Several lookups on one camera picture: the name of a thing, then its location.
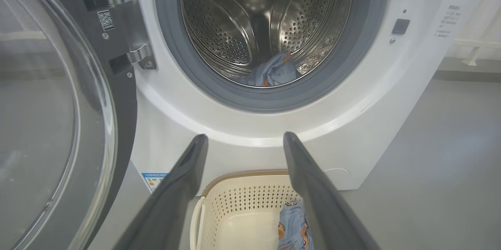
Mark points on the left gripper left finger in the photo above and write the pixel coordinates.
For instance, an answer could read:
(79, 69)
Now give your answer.
(176, 195)

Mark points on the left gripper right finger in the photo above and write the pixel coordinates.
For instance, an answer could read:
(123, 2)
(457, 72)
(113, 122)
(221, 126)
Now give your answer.
(321, 203)

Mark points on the blue patterned garment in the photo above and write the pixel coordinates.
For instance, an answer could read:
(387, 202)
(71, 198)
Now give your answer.
(291, 226)
(274, 72)

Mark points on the black glass washing machine door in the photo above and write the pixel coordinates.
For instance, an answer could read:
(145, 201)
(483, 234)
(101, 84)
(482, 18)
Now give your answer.
(47, 124)

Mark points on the cream perforated laundry basket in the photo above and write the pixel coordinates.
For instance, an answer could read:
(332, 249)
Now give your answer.
(242, 203)

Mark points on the white front-load washing machine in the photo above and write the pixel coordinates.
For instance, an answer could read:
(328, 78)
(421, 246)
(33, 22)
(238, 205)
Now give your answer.
(254, 124)

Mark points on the grey rubber door gasket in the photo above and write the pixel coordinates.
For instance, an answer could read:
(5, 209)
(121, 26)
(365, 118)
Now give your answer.
(168, 46)

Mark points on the metal door hinge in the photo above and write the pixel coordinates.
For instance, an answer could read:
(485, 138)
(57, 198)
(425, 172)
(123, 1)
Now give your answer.
(133, 19)

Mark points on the black door latch socket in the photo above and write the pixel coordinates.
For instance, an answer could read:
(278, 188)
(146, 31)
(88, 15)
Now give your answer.
(400, 26)

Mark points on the blue energy label sticker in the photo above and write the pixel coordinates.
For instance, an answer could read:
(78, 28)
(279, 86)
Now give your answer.
(152, 181)

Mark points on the round filter cover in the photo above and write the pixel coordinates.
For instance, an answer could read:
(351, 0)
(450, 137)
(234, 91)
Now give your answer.
(337, 179)

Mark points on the stainless steel drum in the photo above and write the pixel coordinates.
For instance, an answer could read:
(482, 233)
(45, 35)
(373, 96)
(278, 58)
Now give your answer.
(219, 27)

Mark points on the small QR code sticker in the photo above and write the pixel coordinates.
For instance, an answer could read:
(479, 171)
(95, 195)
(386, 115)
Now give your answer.
(106, 20)

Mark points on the grey printed text decal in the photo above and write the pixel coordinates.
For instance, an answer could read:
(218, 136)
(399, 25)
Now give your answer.
(448, 21)

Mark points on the white metal railing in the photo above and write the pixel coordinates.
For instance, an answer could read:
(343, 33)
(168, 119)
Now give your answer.
(481, 44)

